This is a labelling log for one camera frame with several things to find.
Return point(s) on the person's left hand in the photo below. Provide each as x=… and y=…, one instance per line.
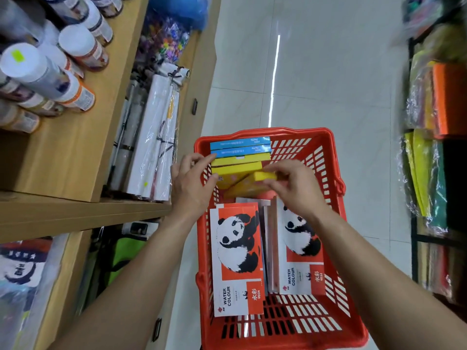
x=191, y=193

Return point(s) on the person's right hand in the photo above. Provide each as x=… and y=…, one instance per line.
x=299, y=189

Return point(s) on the yellow paint box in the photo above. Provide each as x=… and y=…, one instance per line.
x=237, y=160
x=233, y=174
x=248, y=185

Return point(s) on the blue paint box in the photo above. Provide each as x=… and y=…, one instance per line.
x=240, y=151
x=237, y=142

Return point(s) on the wooden shelf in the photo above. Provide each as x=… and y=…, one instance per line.
x=73, y=160

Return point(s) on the red plastic shopping basket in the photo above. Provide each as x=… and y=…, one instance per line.
x=292, y=324

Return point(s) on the person's left forearm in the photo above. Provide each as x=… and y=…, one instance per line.
x=127, y=295

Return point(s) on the person's right forearm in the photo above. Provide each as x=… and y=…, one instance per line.
x=383, y=287

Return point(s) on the row of paint bottles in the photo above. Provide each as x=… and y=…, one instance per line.
x=33, y=69

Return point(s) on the white paper roll pack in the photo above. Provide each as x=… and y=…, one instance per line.
x=166, y=160
x=149, y=142

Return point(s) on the grey tube pack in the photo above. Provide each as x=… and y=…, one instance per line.
x=124, y=142

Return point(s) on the green black pouch package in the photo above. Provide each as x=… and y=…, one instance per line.
x=124, y=255

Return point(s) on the small tied white roll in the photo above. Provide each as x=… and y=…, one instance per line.
x=175, y=72

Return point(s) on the yellow paper pack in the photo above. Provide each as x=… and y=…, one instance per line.
x=419, y=171

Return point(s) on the stack of dark long packages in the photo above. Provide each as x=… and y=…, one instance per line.
x=95, y=273

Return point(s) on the paper display rack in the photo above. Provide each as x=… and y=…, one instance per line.
x=414, y=262

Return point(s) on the green paper pack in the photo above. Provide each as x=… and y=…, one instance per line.
x=439, y=193

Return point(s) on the clear-wrapped paper pack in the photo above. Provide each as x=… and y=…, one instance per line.
x=419, y=98

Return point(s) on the bag of colourful beads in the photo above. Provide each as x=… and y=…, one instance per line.
x=168, y=40

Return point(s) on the red paper pack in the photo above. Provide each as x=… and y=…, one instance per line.
x=441, y=269

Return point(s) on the orange paper pack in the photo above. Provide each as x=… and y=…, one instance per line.
x=452, y=102

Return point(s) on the blue plastic bag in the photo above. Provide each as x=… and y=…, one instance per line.
x=178, y=10

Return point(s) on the clear-wrapped calligraphy set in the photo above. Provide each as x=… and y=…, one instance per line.
x=25, y=280

